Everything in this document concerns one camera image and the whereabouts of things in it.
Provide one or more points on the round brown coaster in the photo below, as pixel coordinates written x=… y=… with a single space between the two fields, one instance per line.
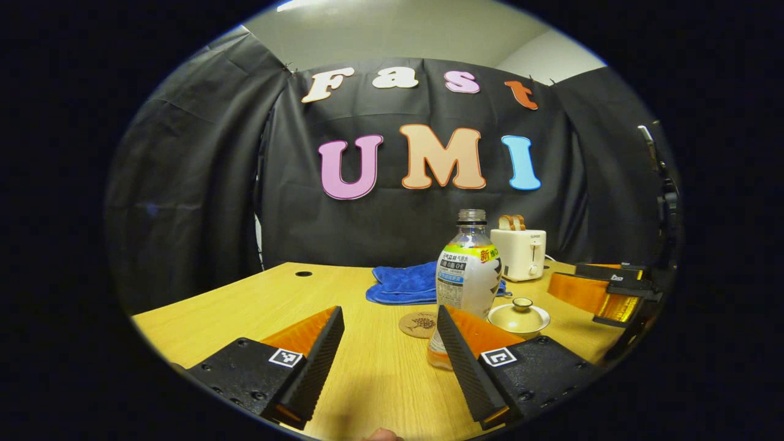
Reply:
x=418 y=324

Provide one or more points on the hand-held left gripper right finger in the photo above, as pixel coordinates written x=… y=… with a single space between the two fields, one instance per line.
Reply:
x=465 y=367

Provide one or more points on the white toaster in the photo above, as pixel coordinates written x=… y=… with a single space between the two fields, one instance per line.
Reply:
x=517 y=254

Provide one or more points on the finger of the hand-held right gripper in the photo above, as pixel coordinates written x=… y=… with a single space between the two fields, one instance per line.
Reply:
x=625 y=303
x=576 y=291

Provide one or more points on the cream teacup lid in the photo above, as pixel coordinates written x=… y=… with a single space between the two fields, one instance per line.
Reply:
x=519 y=318

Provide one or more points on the black backdrop cloth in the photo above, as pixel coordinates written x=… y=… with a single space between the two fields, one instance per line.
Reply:
x=196 y=196

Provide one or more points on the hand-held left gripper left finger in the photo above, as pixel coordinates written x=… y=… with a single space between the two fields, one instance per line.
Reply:
x=318 y=361

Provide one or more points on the clear labelled water bottle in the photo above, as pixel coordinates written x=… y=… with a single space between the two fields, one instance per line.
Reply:
x=468 y=282

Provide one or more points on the blue towel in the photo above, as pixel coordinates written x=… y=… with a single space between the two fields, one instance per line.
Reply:
x=401 y=285

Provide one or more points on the bread slice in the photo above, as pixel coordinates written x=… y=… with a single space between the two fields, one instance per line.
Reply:
x=505 y=223
x=519 y=222

